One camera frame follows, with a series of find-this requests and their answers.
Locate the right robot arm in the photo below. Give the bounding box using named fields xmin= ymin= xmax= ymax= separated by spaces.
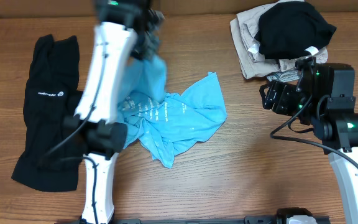
xmin=260 ymin=57 xmax=358 ymax=223

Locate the folded beige shirt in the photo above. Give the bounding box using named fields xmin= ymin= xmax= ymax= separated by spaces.
xmin=231 ymin=1 xmax=328 ymax=78

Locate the folded grey striped shirt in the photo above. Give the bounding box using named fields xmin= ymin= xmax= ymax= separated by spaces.
xmin=267 ymin=70 xmax=299 ymax=83

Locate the black garment on left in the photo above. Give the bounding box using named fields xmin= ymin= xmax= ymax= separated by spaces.
xmin=12 ymin=34 xmax=82 ymax=192

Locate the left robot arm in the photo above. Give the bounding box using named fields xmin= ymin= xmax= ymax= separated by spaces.
xmin=39 ymin=0 xmax=164 ymax=223

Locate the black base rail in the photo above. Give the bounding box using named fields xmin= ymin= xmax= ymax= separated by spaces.
xmin=54 ymin=215 xmax=332 ymax=224

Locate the light blue t-shirt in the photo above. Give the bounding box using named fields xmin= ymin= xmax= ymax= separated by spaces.
xmin=117 ymin=56 xmax=227 ymax=169

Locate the folded black shirt on stack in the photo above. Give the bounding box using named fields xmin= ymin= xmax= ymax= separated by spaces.
xmin=255 ymin=1 xmax=336 ymax=59

